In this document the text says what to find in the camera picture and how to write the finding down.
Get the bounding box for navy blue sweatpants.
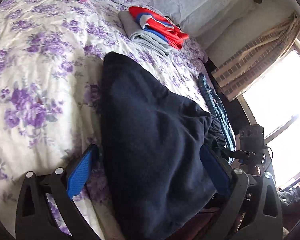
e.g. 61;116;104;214
101;52;226;239

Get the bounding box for bright bedroom window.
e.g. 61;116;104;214
242;39;300;188

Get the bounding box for black jacket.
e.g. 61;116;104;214
277;186;300;215

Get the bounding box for blue denim jeans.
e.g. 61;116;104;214
198;73;236;152

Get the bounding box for beige checked curtain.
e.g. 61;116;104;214
212;13;300;102

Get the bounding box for purple floral bed sheet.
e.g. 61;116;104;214
0;0;205;233

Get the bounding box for folded red blue garment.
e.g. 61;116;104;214
128;6;189;50

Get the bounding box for folded grey garment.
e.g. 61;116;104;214
119;11;176;56

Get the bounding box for black cable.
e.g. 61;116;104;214
263;144;274;172

